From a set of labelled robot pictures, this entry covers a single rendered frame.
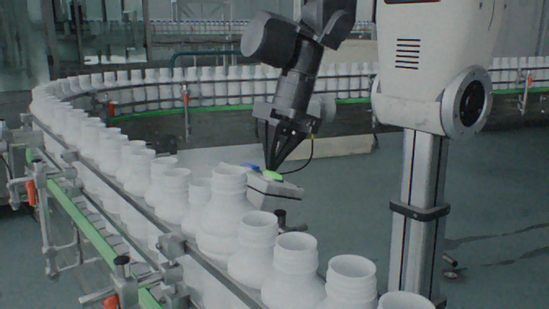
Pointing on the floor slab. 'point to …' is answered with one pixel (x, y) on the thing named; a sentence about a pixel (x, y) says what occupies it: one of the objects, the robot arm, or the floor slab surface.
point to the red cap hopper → (208, 17)
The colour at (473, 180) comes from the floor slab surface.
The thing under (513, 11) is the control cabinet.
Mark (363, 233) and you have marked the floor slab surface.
